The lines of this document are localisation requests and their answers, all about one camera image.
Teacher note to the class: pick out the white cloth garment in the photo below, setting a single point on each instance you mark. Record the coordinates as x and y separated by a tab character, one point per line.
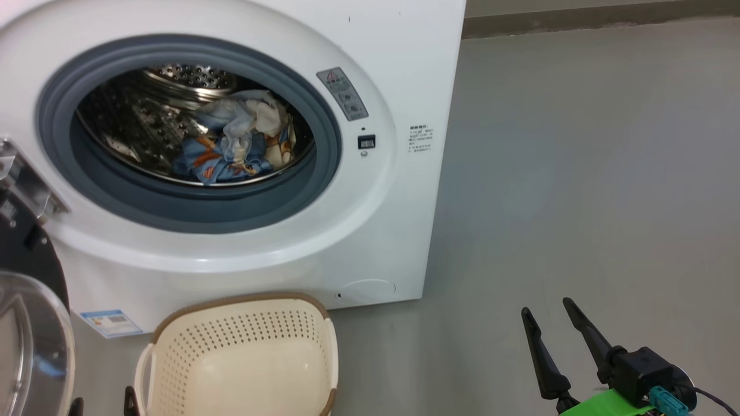
263	118

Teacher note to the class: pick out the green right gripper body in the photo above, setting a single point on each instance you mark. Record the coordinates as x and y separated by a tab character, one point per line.
604	404

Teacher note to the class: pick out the white front-load washing machine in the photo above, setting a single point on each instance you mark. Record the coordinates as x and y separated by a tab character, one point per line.
393	219

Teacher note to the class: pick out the blue white energy label sticker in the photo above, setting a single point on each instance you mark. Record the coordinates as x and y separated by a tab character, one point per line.
111	323

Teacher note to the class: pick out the round white filter cover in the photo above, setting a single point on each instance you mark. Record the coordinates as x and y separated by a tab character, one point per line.
367	289

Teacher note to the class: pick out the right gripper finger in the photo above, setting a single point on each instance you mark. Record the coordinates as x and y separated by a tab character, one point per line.
546	370
592	341

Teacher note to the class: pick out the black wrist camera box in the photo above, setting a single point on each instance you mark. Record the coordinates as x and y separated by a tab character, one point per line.
644	372

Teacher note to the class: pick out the grey warning sticker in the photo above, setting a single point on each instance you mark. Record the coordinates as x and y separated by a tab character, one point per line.
343	94

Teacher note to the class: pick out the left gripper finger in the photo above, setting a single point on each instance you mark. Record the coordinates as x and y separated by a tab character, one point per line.
131	404
76	408

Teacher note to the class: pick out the grey wall baseboard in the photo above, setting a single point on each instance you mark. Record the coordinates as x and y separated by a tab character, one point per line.
578	20

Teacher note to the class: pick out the steel washing machine drum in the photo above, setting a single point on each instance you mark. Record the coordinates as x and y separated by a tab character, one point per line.
139	121

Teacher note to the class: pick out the dark round washer door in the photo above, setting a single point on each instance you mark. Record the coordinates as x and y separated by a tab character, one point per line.
29	323

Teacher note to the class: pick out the cream perforated laundry basket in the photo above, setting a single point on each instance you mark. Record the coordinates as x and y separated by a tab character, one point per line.
243	358

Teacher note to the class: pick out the blue cartoon print garment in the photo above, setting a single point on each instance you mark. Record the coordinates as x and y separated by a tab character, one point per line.
202	159

